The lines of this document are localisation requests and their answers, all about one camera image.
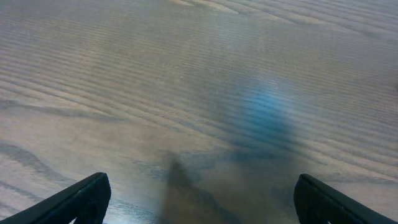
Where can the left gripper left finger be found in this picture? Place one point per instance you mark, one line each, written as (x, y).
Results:
(83, 202)

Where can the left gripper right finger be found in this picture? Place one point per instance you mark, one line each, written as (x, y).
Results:
(318, 203)

